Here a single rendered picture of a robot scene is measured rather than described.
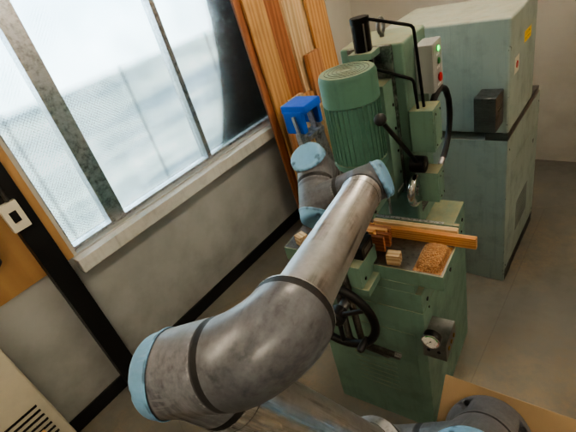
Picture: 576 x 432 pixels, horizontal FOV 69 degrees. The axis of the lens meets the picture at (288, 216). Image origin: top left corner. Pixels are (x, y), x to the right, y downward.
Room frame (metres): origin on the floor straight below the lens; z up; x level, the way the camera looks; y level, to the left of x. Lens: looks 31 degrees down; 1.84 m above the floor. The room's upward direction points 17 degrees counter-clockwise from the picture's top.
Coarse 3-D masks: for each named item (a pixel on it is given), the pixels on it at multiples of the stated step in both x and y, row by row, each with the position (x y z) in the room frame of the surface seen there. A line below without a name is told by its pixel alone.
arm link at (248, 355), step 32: (352, 192) 0.70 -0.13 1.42; (384, 192) 0.77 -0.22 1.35; (320, 224) 0.58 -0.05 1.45; (352, 224) 0.58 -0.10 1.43; (320, 256) 0.47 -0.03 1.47; (352, 256) 0.52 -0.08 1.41; (256, 288) 0.41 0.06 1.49; (288, 288) 0.38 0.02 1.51; (320, 288) 0.41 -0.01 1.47; (224, 320) 0.36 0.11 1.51; (256, 320) 0.35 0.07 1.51; (288, 320) 0.34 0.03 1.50; (320, 320) 0.35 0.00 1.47; (224, 352) 0.32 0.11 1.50; (256, 352) 0.32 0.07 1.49; (288, 352) 0.32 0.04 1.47; (320, 352) 0.34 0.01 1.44; (224, 384) 0.30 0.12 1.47; (256, 384) 0.30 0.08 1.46; (288, 384) 0.31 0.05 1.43
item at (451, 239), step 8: (392, 232) 1.19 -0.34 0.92; (400, 232) 1.17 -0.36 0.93; (408, 232) 1.15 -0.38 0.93; (416, 232) 1.13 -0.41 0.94; (424, 232) 1.11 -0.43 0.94; (432, 232) 1.10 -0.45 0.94; (440, 232) 1.09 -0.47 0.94; (448, 232) 1.08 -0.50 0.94; (416, 240) 1.13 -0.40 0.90; (424, 240) 1.11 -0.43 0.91; (432, 240) 1.09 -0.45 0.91; (440, 240) 1.08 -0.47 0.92; (448, 240) 1.06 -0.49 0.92; (456, 240) 1.04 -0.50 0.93; (464, 240) 1.03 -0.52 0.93; (472, 240) 1.01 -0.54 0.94; (472, 248) 1.01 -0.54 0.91
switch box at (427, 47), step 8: (424, 40) 1.41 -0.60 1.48; (432, 40) 1.38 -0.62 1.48; (440, 40) 1.40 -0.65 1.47; (424, 48) 1.35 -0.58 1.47; (432, 48) 1.34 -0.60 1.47; (440, 48) 1.40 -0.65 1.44; (424, 56) 1.35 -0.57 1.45; (432, 56) 1.34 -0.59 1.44; (440, 56) 1.39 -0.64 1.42; (416, 64) 1.37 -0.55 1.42; (424, 64) 1.35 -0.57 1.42; (432, 64) 1.34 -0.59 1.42; (440, 64) 1.39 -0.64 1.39; (416, 72) 1.37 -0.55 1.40; (424, 72) 1.36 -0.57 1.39; (432, 72) 1.34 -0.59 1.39; (424, 80) 1.36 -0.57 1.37; (432, 80) 1.34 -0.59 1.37; (424, 88) 1.36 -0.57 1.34; (432, 88) 1.34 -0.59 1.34
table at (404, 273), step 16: (400, 240) 1.16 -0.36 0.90; (288, 256) 1.32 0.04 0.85; (384, 256) 1.10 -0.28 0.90; (416, 256) 1.05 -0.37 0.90; (384, 272) 1.05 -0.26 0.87; (400, 272) 1.01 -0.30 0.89; (416, 272) 0.98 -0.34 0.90; (448, 272) 0.97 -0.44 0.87; (352, 288) 1.03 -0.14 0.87; (368, 288) 1.01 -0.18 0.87; (432, 288) 0.95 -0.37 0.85
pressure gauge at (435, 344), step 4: (424, 332) 0.93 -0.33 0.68; (428, 332) 0.92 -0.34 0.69; (432, 332) 0.91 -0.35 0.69; (436, 332) 0.91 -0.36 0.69; (424, 336) 0.91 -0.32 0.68; (428, 336) 0.91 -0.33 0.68; (432, 336) 0.90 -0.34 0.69; (436, 336) 0.90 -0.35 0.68; (440, 336) 0.90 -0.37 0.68; (424, 340) 0.92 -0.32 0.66; (428, 340) 0.91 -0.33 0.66; (432, 340) 0.90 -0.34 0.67; (436, 340) 0.89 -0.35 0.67; (440, 340) 0.89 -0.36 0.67; (424, 344) 0.91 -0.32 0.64; (428, 344) 0.91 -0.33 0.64; (432, 344) 0.90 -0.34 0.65; (436, 344) 0.89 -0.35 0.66; (440, 344) 0.88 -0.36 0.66; (432, 348) 0.90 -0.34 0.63; (436, 348) 0.89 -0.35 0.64
